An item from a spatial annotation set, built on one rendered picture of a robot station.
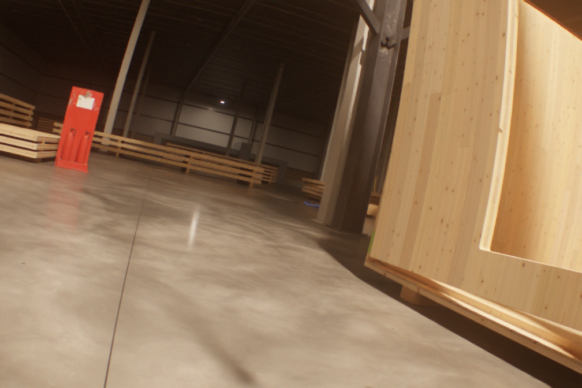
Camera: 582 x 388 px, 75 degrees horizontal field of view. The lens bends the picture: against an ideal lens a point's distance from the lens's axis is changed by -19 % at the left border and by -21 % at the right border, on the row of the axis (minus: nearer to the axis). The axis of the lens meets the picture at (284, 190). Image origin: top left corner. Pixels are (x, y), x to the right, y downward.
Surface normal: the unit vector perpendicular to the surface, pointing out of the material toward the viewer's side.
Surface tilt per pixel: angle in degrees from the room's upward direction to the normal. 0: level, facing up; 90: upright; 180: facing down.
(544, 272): 90
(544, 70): 90
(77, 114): 90
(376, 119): 90
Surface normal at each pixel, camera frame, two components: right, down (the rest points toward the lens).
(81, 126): 0.52, 0.14
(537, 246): 0.29, 0.09
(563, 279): -0.93, -0.21
